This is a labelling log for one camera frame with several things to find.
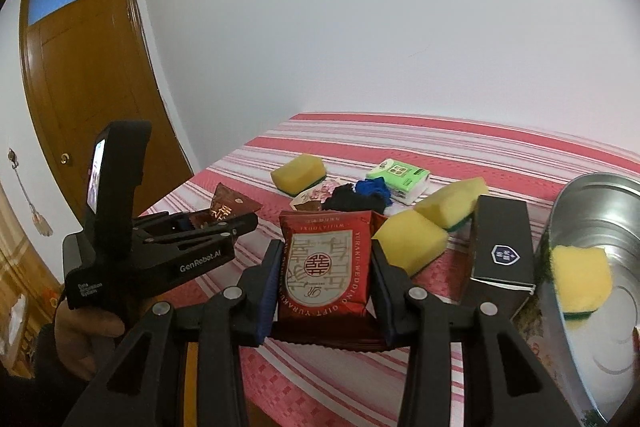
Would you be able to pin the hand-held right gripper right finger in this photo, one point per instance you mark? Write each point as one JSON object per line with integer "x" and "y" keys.
{"x": 385, "y": 307}

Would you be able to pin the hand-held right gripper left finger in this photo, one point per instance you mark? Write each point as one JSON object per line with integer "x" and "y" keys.
{"x": 267, "y": 307}

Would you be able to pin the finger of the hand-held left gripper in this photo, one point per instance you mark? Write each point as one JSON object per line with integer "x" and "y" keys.
{"x": 165, "y": 223}
{"x": 240, "y": 225}

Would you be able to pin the small brown snack packet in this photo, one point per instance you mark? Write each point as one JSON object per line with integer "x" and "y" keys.
{"x": 231, "y": 202}

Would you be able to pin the yellow sponge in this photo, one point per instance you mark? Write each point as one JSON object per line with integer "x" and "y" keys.
{"x": 410, "y": 243}
{"x": 450, "y": 202}
{"x": 297, "y": 174}
{"x": 582, "y": 279}

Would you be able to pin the large red gift packet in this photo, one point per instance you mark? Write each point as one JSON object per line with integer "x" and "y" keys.
{"x": 325, "y": 267}

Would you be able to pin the black scrunchie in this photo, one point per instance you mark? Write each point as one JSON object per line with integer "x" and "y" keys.
{"x": 350, "y": 202}

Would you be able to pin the black rectangular box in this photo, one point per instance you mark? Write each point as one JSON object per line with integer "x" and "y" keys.
{"x": 500, "y": 242}

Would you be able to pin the round metal basin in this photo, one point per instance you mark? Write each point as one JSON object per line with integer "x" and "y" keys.
{"x": 600, "y": 217}

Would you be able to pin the person's left forearm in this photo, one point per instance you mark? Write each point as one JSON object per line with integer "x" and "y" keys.
{"x": 35, "y": 387}

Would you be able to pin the red striped desktop cloth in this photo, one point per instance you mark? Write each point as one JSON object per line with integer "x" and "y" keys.
{"x": 325, "y": 142}

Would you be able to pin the person's left hand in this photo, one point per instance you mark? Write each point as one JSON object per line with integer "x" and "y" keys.
{"x": 82, "y": 332}

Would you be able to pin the flower print packet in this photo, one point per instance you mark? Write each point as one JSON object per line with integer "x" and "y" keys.
{"x": 312, "y": 196}

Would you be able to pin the wooden cabinet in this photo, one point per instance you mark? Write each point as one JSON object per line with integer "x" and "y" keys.
{"x": 30, "y": 287}

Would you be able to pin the round door knob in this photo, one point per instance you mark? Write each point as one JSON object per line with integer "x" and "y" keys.
{"x": 65, "y": 157}

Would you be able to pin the blue scrunchie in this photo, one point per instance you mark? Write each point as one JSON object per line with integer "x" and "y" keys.
{"x": 372, "y": 188}

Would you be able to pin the green white tissue pack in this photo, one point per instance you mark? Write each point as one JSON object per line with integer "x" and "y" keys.
{"x": 400, "y": 174}

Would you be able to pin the brown wooden door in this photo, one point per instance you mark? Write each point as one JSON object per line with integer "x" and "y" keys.
{"x": 100, "y": 82}

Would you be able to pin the hanging wall duster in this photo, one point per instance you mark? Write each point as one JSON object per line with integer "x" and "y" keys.
{"x": 31, "y": 207}

